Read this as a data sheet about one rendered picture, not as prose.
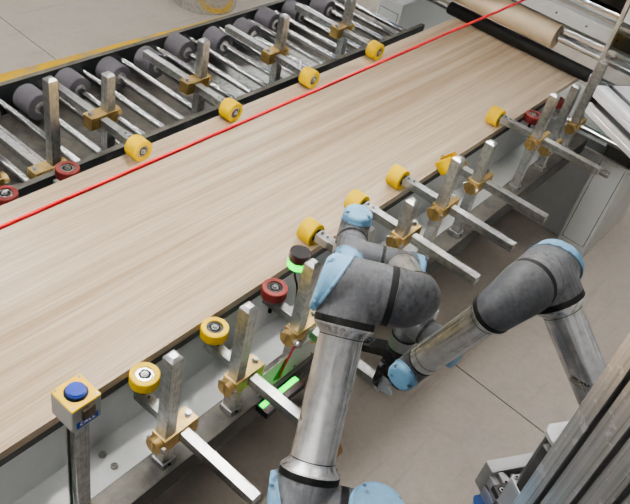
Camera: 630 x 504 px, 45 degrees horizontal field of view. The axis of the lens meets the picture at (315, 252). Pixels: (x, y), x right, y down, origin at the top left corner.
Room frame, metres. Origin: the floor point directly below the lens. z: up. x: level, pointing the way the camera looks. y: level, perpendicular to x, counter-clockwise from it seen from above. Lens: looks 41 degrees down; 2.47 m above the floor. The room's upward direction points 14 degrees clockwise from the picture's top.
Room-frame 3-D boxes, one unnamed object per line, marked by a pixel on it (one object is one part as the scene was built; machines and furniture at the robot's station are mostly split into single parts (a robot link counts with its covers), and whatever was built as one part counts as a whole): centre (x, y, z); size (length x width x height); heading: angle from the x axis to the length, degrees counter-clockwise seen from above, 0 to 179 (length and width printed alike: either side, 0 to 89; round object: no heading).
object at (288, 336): (1.55, -0.01, 0.85); 0.14 x 0.06 x 0.05; 149
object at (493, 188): (2.37, -0.62, 0.95); 0.37 x 0.03 x 0.03; 59
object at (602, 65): (3.24, -1.03, 0.94); 0.04 x 0.04 x 0.48; 59
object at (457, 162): (2.17, -0.39, 0.93); 0.04 x 0.04 x 0.48; 59
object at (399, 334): (1.40, -0.29, 1.13); 0.09 x 0.08 x 0.11; 56
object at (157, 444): (1.12, 0.24, 0.81); 0.14 x 0.06 x 0.05; 149
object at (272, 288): (1.63, 0.09, 0.85); 0.08 x 0.08 x 0.11
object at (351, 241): (1.39, -0.10, 1.31); 0.11 x 0.11 x 0.08; 1
